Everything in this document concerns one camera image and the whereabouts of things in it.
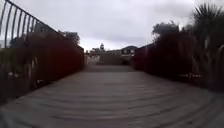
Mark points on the building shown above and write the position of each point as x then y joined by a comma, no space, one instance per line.
113,55

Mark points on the grey wooden plank deck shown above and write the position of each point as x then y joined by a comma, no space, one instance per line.
110,96

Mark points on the dark metal railing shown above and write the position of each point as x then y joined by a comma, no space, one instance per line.
40,56
160,60

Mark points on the row of trees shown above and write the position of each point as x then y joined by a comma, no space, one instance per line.
200,33

